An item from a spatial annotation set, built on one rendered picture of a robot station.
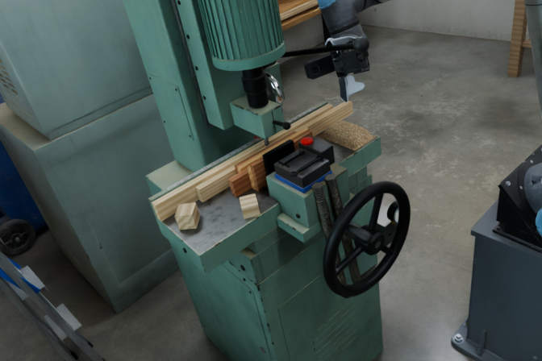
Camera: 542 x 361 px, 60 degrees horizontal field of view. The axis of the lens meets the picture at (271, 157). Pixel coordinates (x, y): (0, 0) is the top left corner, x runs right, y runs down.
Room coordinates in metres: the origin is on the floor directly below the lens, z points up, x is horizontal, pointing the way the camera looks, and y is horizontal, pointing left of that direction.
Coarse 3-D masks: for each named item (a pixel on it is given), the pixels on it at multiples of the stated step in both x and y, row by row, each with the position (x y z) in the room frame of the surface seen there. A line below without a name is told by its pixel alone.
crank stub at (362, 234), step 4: (348, 228) 0.74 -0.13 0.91; (352, 228) 0.73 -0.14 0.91; (356, 228) 0.73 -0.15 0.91; (360, 228) 0.73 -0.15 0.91; (352, 232) 0.73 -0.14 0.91; (356, 232) 0.72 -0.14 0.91; (360, 232) 0.71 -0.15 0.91; (364, 232) 0.71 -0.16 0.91; (368, 232) 0.71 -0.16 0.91; (356, 236) 0.71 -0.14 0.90; (360, 236) 0.71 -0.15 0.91; (364, 236) 0.70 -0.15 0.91; (368, 236) 0.70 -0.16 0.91; (372, 236) 0.70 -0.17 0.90; (360, 240) 0.71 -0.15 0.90; (364, 240) 0.70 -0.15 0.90; (368, 240) 0.70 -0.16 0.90
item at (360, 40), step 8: (360, 40) 0.96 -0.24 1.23; (368, 40) 0.96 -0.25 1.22; (312, 48) 1.09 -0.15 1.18; (320, 48) 1.07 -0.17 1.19; (328, 48) 1.04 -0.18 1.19; (336, 48) 1.02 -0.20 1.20; (344, 48) 1.00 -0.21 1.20; (352, 48) 0.98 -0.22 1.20; (360, 48) 0.95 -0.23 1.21; (368, 48) 0.96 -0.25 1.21; (288, 56) 1.17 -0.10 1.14; (272, 64) 1.26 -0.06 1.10
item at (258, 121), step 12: (240, 108) 1.09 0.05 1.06; (252, 108) 1.07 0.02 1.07; (264, 108) 1.05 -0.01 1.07; (276, 108) 1.04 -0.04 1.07; (240, 120) 1.10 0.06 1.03; (252, 120) 1.05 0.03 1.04; (264, 120) 1.02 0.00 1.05; (276, 120) 1.04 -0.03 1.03; (252, 132) 1.06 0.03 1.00; (264, 132) 1.02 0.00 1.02; (276, 132) 1.04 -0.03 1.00
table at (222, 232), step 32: (352, 160) 1.02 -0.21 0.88; (224, 192) 0.97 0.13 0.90; (256, 192) 0.94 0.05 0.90; (160, 224) 0.91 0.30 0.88; (224, 224) 0.84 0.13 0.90; (256, 224) 0.84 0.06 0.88; (288, 224) 0.83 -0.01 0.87; (320, 224) 0.82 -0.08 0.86; (192, 256) 0.79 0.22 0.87; (224, 256) 0.78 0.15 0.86
